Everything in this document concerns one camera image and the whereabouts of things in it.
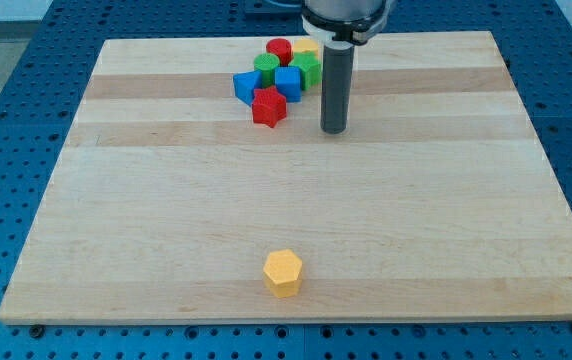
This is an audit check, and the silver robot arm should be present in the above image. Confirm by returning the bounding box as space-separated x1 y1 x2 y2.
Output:
301 0 397 49

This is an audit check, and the yellow hexagon block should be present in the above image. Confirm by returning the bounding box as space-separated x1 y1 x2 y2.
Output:
263 249 303 298

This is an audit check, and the red star block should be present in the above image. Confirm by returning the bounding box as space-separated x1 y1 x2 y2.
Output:
251 86 287 128

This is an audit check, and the blue cube block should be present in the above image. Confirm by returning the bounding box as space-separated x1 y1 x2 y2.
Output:
275 66 301 103

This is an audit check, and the blue triangle block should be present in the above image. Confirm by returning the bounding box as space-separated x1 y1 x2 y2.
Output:
232 70 262 106

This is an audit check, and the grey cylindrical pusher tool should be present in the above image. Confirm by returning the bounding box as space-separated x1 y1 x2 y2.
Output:
320 46 354 135

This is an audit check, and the green cylinder block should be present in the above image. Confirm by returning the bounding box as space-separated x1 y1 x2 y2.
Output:
253 53 281 88

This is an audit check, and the green star block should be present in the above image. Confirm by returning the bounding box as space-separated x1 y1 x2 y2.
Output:
289 52 322 91

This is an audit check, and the red cylinder block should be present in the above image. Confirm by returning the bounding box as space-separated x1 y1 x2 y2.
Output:
265 38 293 67

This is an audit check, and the yellow block behind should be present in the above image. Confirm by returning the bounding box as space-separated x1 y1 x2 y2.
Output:
292 38 320 59

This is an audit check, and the wooden board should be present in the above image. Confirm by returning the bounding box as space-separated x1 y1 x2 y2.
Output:
0 31 572 325

